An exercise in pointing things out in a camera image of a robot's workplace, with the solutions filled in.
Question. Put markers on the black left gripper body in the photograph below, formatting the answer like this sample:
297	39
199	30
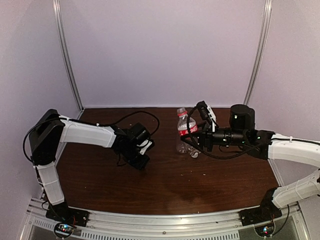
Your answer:
135	161

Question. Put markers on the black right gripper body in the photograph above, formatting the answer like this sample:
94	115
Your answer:
208	142

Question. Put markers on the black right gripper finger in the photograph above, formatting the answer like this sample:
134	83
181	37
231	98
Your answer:
189	145
203	125

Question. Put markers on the white bottle cap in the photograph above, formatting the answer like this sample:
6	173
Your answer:
194	154

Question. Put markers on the small cola bottle red cap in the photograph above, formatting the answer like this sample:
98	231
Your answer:
182	129

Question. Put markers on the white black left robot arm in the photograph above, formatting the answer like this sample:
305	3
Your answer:
53	129

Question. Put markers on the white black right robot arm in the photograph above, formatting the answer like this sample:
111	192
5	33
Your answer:
241	137

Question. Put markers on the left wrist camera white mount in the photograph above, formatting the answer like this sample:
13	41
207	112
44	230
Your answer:
144	146

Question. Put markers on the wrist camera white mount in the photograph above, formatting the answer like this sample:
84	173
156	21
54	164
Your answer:
144	146
207	114

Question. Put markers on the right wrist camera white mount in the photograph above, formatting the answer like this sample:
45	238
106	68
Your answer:
207	114

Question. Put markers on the aluminium front frame rail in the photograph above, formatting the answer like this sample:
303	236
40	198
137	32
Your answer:
223	225

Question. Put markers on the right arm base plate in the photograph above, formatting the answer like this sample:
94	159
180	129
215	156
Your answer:
262	218

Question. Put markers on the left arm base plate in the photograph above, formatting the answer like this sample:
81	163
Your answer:
66	226

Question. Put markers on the aluminium right corner post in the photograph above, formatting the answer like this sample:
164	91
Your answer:
263	36

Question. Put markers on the aluminium corner post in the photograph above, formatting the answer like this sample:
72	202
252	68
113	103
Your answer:
65	53
263	36

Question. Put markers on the aluminium left corner post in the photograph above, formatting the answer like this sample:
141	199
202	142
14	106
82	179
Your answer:
65	53

